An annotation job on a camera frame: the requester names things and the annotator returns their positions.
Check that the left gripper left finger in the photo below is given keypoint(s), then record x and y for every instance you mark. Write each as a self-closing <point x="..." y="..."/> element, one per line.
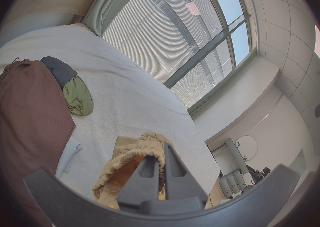
<point x="142" y="191"/>

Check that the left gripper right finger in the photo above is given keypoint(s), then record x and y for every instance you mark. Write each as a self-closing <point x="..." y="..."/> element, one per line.
<point x="182" y="186"/>

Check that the tan shorts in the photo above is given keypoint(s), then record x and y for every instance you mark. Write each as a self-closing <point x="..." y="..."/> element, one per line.
<point x="120" y="168"/>

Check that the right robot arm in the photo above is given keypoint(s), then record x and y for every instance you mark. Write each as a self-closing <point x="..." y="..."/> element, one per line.
<point x="235" y="153"/>

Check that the bed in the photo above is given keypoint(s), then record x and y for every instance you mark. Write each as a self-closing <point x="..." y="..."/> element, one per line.
<point x="120" y="83"/>

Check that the pale blue garment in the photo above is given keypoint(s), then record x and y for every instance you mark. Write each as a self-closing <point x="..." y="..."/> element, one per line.
<point x="68" y="156"/>

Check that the green garment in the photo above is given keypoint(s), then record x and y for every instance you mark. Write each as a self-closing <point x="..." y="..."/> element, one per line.
<point x="78" y="98"/>

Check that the brown shorts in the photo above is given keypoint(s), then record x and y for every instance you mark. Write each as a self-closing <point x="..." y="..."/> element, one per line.
<point x="30" y="121"/>

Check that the window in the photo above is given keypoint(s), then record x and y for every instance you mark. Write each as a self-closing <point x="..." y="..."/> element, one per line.
<point x="155" y="45"/>

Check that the black garment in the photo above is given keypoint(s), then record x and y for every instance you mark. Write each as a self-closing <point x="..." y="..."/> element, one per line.
<point x="60" y="71"/>

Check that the grey-green curtain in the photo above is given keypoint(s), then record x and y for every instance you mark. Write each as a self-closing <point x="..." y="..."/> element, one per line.
<point x="100" y="13"/>

